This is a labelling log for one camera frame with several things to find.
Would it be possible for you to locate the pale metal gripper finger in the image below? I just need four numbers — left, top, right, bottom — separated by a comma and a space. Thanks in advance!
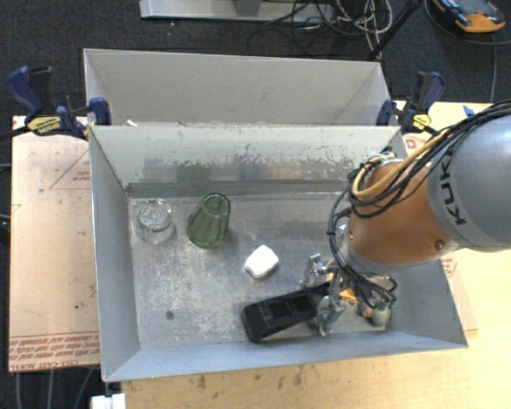
301, 252, 339, 290
309, 292, 347, 338

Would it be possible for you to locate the white rounded block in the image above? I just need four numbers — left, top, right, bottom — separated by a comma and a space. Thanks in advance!
243, 244, 280, 280

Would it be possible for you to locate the black rectangular box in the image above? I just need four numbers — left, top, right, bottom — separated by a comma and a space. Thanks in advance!
240, 290, 325, 343

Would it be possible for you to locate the grey metal bin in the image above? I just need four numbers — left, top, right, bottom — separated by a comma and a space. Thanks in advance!
83, 48, 469, 383

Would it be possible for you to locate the green glass cup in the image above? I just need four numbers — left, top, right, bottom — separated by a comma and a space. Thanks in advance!
185, 192, 233, 250

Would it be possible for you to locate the clear glass cup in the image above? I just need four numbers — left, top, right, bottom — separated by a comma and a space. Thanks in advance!
132, 198, 176, 246

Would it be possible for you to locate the brown cardboard board red print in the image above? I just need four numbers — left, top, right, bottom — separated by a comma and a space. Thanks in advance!
8, 115, 480, 374

